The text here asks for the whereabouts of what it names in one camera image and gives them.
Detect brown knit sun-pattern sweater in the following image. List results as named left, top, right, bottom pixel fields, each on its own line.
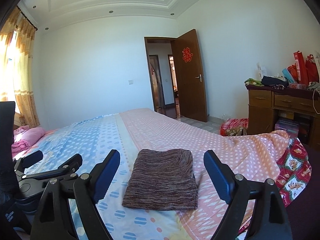
left=122, top=148, right=199, bottom=211

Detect dark folded clothes on dresser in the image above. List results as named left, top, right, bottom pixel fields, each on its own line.
left=261, top=76, right=289, bottom=88

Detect folded pink blanket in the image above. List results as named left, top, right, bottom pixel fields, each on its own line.
left=11, top=125, right=45, bottom=155

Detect red cartoon quilt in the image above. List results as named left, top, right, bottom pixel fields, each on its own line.
left=276, top=138, right=312, bottom=207

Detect red patterned bundle on floor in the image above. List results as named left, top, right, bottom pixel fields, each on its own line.
left=220, top=118, right=248, bottom=137

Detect brown wooden dresser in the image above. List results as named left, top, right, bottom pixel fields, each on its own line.
left=246, top=85, right=319, bottom=151

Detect green item on dresser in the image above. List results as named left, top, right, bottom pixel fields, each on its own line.
left=245, top=78, right=264, bottom=87

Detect red gift bag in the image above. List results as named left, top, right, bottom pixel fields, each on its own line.
left=293, top=51, right=309, bottom=86

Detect yellow patterned curtain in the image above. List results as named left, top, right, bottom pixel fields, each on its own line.
left=1, top=7, right=40, bottom=128

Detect red double-happiness decoration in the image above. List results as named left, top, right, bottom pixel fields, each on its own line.
left=182, top=47, right=193, bottom=63

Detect brown wooden door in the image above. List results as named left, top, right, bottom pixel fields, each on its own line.
left=171, top=29, right=208, bottom=122

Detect silver door handle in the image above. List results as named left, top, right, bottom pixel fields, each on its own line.
left=196, top=74, right=202, bottom=82

